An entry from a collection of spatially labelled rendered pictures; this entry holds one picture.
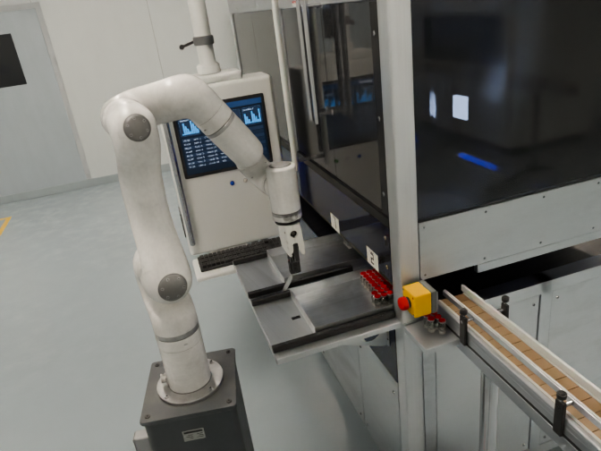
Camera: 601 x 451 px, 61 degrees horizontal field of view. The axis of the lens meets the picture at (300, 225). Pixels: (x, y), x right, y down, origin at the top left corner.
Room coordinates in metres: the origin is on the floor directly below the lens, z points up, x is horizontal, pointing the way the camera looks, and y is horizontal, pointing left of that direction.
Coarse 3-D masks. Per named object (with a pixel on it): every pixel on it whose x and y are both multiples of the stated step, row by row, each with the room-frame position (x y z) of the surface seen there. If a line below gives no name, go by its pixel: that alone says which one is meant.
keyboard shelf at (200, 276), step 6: (234, 246) 2.20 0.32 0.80; (210, 252) 2.17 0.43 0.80; (198, 264) 2.06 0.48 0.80; (198, 270) 1.99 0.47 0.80; (210, 270) 1.98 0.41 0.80; (216, 270) 1.97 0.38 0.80; (222, 270) 1.96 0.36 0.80; (228, 270) 1.96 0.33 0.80; (234, 270) 1.96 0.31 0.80; (198, 276) 1.94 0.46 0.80; (204, 276) 1.94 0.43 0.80; (210, 276) 1.94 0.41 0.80; (216, 276) 1.94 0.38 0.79; (222, 276) 1.95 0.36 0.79
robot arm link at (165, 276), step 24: (120, 120) 1.10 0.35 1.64; (144, 120) 1.11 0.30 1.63; (120, 144) 1.09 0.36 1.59; (144, 144) 1.10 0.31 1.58; (120, 168) 1.13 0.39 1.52; (144, 168) 1.14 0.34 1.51; (144, 192) 1.15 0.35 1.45; (144, 216) 1.14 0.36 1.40; (168, 216) 1.18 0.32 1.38; (144, 240) 1.13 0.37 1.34; (168, 240) 1.14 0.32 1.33; (144, 264) 1.11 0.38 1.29; (168, 264) 1.11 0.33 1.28; (144, 288) 1.12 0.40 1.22; (168, 288) 1.09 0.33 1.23
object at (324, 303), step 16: (352, 272) 1.61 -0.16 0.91; (304, 288) 1.56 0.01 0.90; (320, 288) 1.57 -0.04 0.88; (336, 288) 1.56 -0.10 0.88; (352, 288) 1.55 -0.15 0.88; (304, 304) 1.49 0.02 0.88; (320, 304) 1.47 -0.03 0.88; (336, 304) 1.46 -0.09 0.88; (352, 304) 1.45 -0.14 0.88; (368, 304) 1.44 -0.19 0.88; (320, 320) 1.38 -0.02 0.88; (336, 320) 1.32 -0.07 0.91; (352, 320) 1.33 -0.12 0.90
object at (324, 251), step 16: (320, 240) 1.93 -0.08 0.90; (336, 240) 1.95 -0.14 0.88; (272, 256) 1.88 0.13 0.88; (304, 256) 1.84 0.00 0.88; (320, 256) 1.83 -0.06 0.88; (336, 256) 1.81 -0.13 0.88; (352, 256) 1.79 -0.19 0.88; (288, 272) 1.73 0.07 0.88; (304, 272) 1.65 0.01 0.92; (320, 272) 1.66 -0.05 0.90
